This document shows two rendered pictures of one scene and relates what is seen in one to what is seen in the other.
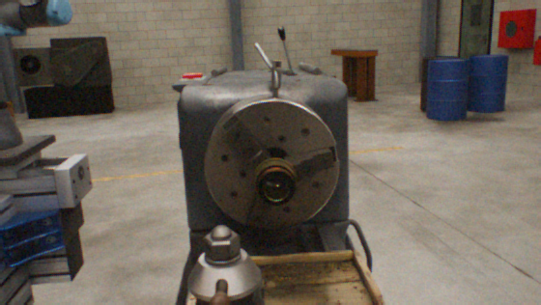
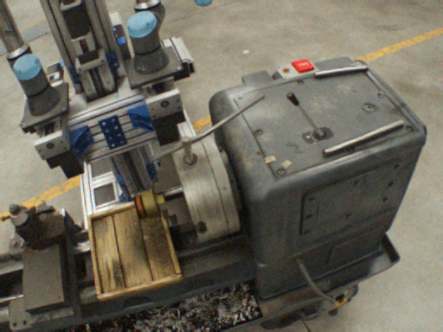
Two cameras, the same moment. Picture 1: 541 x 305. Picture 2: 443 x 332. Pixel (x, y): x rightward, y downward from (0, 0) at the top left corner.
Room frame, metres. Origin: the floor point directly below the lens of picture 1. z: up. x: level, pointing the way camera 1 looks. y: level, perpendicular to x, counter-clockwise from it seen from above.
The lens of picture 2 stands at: (1.06, -0.74, 2.00)
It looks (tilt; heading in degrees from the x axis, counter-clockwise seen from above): 48 degrees down; 83
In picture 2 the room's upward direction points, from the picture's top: 10 degrees counter-clockwise
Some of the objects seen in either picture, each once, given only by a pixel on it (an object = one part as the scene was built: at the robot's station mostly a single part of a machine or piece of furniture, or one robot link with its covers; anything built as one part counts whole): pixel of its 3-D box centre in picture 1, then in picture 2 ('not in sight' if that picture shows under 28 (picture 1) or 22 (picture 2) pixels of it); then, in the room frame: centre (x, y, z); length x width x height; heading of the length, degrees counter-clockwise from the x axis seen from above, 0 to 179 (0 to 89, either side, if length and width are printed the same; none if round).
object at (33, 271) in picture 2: not in sight; (42, 256); (0.45, 0.00, 0.95); 0.43 x 0.17 x 0.05; 92
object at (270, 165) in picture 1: (274, 181); (150, 204); (0.91, 0.00, 1.08); 0.09 x 0.09 x 0.09; 2
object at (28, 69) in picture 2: not in sight; (29, 73); (0.52, 0.61, 1.33); 0.13 x 0.12 x 0.14; 115
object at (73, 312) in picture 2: not in sight; (39, 269); (0.40, -0.02, 0.90); 0.47 x 0.30 x 0.06; 92
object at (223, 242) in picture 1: (221, 241); (13, 207); (0.45, 0.06, 1.17); 0.04 x 0.04 x 0.03
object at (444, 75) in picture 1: (447, 89); not in sight; (7.06, -2.72, 0.44); 0.59 x 0.59 x 0.88
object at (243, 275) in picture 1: (223, 269); (18, 213); (0.45, 0.06, 1.13); 0.08 x 0.08 x 0.03
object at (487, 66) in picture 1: (486, 83); not in sight; (7.55, -3.54, 0.44); 0.59 x 0.59 x 0.88
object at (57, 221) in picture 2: not in sight; (42, 233); (0.47, 0.06, 0.99); 0.20 x 0.10 x 0.05; 2
